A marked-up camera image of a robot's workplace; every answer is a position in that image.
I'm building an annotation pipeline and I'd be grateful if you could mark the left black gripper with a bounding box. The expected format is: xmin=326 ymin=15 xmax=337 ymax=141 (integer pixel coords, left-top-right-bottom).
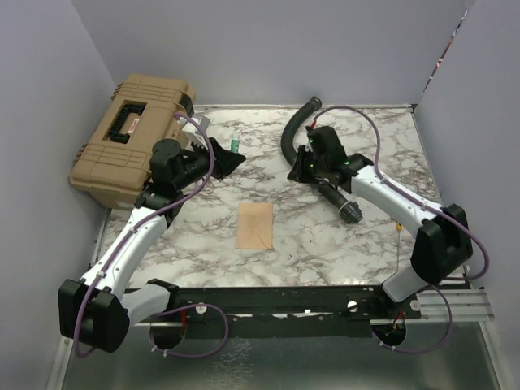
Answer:
xmin=175 ymin=135 xmax=246 ymax=191

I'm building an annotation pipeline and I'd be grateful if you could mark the green white glue stick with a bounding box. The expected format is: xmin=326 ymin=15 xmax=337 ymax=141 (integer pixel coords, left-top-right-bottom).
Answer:
xmin=230 ymin=136 xmax=240 ymax=153

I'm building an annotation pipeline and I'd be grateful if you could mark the tan paper envelope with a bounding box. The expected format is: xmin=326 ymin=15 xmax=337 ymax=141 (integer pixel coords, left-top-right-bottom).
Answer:
xmin=236 ymin=202 xmax=273 ymax=249

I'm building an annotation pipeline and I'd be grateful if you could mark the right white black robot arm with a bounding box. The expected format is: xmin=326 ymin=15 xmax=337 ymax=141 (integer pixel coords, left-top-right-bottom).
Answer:
xmin=288 ymin=126 xmax=473 ymax=318

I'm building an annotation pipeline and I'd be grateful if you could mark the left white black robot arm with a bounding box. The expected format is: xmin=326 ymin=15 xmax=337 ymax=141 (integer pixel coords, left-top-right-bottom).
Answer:
xmin=58 ymin=137 xmax=246 ymax=357

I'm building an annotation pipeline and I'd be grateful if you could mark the tan plastic tool case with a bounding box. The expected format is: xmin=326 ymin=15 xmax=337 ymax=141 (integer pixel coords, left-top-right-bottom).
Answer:
xmin=69 ymin=73 xmax=195 ymax=210

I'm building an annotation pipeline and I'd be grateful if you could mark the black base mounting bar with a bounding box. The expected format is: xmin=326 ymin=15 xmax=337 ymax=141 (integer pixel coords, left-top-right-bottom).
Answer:
xmin=132 ymin=277 xmax=423 ymax=340

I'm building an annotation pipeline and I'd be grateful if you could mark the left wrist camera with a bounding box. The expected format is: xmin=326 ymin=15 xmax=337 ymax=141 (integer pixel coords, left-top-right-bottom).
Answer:
xmin=179 ymin=114 xmax=210 ymax=149

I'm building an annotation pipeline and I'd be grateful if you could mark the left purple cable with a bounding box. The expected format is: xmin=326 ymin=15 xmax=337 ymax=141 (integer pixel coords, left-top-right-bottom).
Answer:
xmin=73 ymin=112 xmax=229 ymax=359

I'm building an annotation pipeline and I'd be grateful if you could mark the purple cable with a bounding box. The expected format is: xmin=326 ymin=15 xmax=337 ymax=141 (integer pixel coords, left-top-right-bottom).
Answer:
xmin=310 ymin=105 xmax=491 ymax=355
xmin=73 ymin=112 xmax=229 ymax=359

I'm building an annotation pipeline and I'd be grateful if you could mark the black corrugated hose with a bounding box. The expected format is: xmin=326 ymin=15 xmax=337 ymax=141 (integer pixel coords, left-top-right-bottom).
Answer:
xmin=280 ymin=95 xmax=363 ymax=223

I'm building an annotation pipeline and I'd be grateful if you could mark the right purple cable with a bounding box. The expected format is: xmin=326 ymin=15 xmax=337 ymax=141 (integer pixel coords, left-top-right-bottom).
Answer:
xmin=310 ymin=105 xmax=491 ymax=355

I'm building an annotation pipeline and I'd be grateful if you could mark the aluminium frame rail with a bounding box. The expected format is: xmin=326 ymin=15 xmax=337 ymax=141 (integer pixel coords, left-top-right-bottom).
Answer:
xmin=418 ymin=289 xmax=495 ymax=323

